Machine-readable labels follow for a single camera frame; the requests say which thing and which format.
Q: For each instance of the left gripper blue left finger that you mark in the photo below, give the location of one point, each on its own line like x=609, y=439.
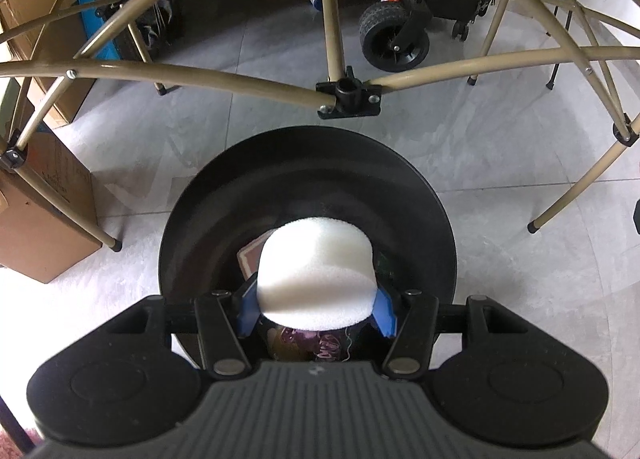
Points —
x=247, y=309

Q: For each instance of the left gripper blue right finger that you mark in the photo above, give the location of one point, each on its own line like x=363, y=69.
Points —
x=383, y=314

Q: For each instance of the pink yellow sponge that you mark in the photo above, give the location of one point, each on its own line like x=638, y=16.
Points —
x=248, y=257

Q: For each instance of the purple satin scrunchie cloth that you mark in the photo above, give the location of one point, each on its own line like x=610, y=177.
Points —
x=287, y=344

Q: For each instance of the white paper cone cup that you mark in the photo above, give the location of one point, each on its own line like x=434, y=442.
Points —
x=316, y=274

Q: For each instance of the black round trash bin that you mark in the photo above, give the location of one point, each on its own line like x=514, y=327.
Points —
x=276, y=177

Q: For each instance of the black cart wheel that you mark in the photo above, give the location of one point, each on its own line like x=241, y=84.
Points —
x=390, y=40

